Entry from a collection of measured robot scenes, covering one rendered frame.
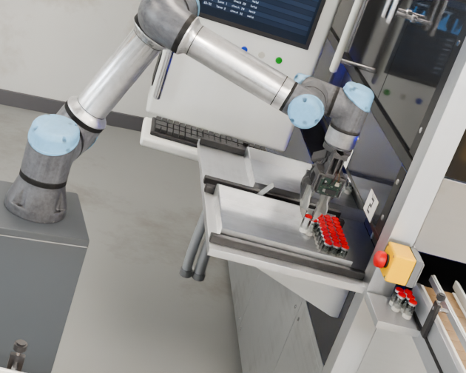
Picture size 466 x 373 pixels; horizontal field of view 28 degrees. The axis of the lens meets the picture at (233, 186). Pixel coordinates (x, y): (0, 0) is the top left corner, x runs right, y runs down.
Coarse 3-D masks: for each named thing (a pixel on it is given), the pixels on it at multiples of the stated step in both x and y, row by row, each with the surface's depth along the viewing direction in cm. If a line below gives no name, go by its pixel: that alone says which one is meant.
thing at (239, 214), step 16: (224, 192) 248; (240, 192) 248; (224, 208) 242; (240, 208) 246; (256, 208) 249; (272, 208) 251; (288, 208) 251; (224, 224) 234; (240, 224) 237; (256, 224) 240; (272, 224) 243; (288, 224) 246; (256, 240) 226; (272, 240) 234; (288, 240) 237; (304, 240) 240; (320, 256) 229
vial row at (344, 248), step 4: (332, 220) 247; (336, 220) 247; (336, 224) 244; (336, 228) 242; (340, 228) 243; (340, 232) 240; (340, 236) 238; (340, 240) 237; (344, 240) 237; (340, 244) 235; (344, 244) 234; (340, 248) 235; (344, 248) 233; (348, 248) 233; (340, 252) 233; (344, 252) 233; (340, 256) 234; (344, 256) 234
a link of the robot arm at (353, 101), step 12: (348, 84) 217; (360, 84) 220; (348, 96) 216; (360, 96) 215; (372, 96) 216; (336, 108) 217; (348, 108) 216; (360, 108) 216; (336, 120) 219; (348, 120) 217; (360, 120) 218; (348, 132) 218
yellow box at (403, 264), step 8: (392, 248) 215; (400, 248) 217; (408, 248) 218; (392, 256) 214; (400, 256) 212; (408, 256) 214; (416, 256) 215; (392, 264) 213; (400, 264) 213; (408, 264) 213; (416, 264) 213; (384, 272) 216; (392, 272) 214; (400, 272) 214; (408, 272) 214; (416, 272) 214; (392, 280) 215; (400, 280) 215; (408, 280) 215
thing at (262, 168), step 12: (252, 156) 281; (264, 156) 281; (276, 156) 282; (252, 168) 265; (264, 168) 278; (276, 168) 281; (288, 168) 284; (300, 168) 284; (252, 180) 260; (264, 180) 269; (276, 180) 272; (288, 180) 275; (300, 180) 278; (276, 192) 258; (288, 192) 259; (336, 204) 261; (348, 204) 273; (348, 216) 263; (360, 216) 263
